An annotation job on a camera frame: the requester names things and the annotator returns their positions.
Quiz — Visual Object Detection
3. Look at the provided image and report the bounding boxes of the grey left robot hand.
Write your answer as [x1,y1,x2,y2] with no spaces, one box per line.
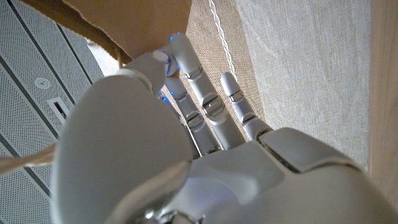
[51,32,398,224]

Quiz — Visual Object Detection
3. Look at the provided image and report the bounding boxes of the small rectangular ceiling slot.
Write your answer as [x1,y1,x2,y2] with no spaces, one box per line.
[45,96,72,121]

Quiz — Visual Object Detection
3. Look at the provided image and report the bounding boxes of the beige striped curtain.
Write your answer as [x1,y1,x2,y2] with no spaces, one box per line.
[161,0,373,172]

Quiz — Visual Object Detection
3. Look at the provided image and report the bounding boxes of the brown paper bag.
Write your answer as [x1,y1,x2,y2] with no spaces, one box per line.
[0,0,193,177]

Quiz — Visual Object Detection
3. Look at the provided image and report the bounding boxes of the round white ceiling sensor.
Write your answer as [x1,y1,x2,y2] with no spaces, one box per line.
[34,77,51,90]

